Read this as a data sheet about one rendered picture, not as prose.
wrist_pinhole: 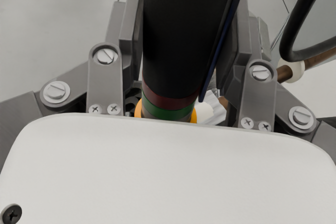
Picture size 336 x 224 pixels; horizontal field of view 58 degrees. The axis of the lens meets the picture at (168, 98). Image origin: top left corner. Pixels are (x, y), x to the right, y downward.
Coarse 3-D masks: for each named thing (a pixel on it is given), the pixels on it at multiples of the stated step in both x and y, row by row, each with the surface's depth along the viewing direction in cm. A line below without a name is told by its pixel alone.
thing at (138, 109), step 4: (140, 100) 21; (140, 104) 21; (136, 108) 21; (140, 108) 21; (136, 112) 21; (192, 112) 21; (136, 116) 20; (140, 116) 20; (192, 116) 21; (196, 116) 21; (192, 120) 21
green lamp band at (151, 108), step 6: (144, 96) 17; (144, 102) 18; (150, 102) 17; (192, 102) 17; (150, 108) 17; (156, 108) 17; (186, 108) 17; (192, 108) 18; (156, 114) 18; (162, 114) 17; (168, 114) 17; (174, 114) 17; (180, 114) 17; (186, 114) 18
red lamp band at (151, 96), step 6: (144, 84) 16; (144, 90) 17; (150, 90) 16; (198, 90) 17; (150, 96) 16; (156, 96) 16; (162, 96) 16; (186, 96) 16; (192, 96) 16; (156, 102) 16; (162, 102) 16; (168, 102) 16; (174, 102) 16; (180, 102) 16; (186, 102) 16; (168, 108) 17; (174, 108) 17
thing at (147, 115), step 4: (144, 108) 18; (144, 112) 19; (148, 112) 18; (144, 116) 19; (148, 116) 18; (152, 116) 18; (188, 116) 19; (176, 120) 18; (180, 120) 18; (184, 120) 19
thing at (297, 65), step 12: (300, 0) 18; (312, 0) 18; (300, 12) 19; (288, 24) 20; (300, 24) 20; (288, 36) 21; (288, 48) 22; (312, 48) 27; (324, 48) 27; (288, 60) 24; (300, 60) 26; (300, 72) 27
